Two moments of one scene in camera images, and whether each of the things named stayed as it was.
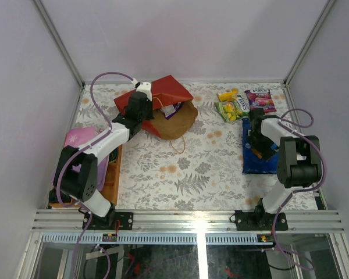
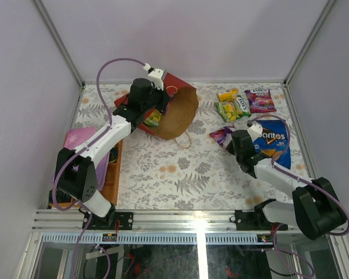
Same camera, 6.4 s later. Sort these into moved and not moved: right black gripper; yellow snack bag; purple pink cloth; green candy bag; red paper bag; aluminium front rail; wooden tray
Moved: red paper bag; right black gripper
Not moved: purple pink cloth; yellow snack bag; wooden tray; aluminium front rail; green candy bag
